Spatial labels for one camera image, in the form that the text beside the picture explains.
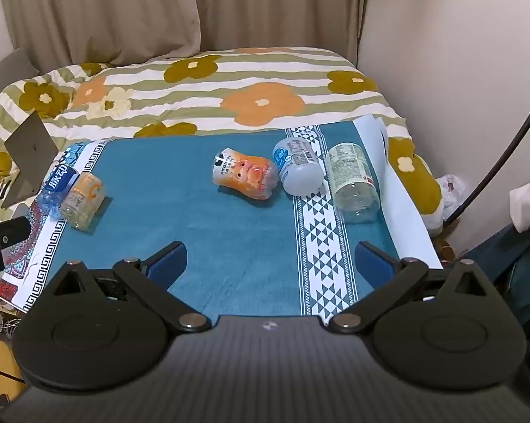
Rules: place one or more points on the white sock foot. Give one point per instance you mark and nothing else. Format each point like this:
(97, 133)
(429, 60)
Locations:
(520, 207)

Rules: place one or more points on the grey open laptop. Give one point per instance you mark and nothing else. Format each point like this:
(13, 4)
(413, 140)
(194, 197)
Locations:
(32, 151)

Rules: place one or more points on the orange label clear cup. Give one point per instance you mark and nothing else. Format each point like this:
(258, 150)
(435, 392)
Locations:
(83, 201)

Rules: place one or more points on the beige curtain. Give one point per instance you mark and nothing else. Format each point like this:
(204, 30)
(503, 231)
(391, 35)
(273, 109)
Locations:
(57, 33)

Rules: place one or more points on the floral striped bed quilt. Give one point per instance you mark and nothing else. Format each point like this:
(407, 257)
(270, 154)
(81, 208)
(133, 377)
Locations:
(243, 90)

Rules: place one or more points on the white blue label cup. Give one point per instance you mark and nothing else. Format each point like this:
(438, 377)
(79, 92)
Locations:
(299, 170)

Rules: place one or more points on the orange cartoon print cup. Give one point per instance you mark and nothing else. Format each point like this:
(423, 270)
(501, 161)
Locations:
(254, 177)

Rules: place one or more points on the white plastic bag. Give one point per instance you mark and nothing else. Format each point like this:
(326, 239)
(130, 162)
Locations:
(453, 193)

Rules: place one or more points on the teal patterned cloth mat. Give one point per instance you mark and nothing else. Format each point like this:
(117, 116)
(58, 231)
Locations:
(282, 256)

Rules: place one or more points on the grey headboard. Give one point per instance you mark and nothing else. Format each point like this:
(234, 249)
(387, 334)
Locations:
(16, 66)

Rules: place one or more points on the blue plastic bottle cup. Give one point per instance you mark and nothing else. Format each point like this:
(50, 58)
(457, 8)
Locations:
(56, 188)

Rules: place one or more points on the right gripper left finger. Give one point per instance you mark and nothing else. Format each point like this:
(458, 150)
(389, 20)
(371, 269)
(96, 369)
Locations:
(150, 280)

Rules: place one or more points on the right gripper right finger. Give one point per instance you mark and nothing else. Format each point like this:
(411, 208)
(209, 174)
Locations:
(393, 282)

